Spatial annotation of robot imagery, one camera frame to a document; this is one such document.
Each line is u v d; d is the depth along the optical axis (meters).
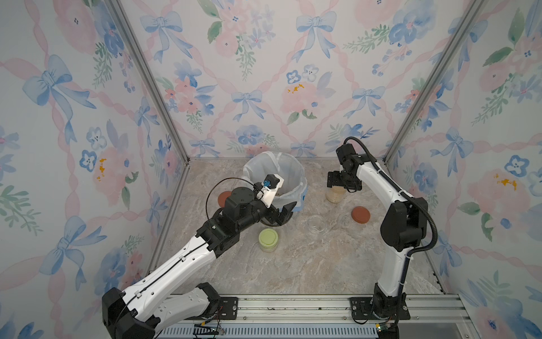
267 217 0.61
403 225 0.52
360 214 0.97
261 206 0.59
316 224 0.93
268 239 0.84
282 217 0.60
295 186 0.75
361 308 0.73
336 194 1.00
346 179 0.79
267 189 0.55
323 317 0.73
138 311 0.38
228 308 0.74
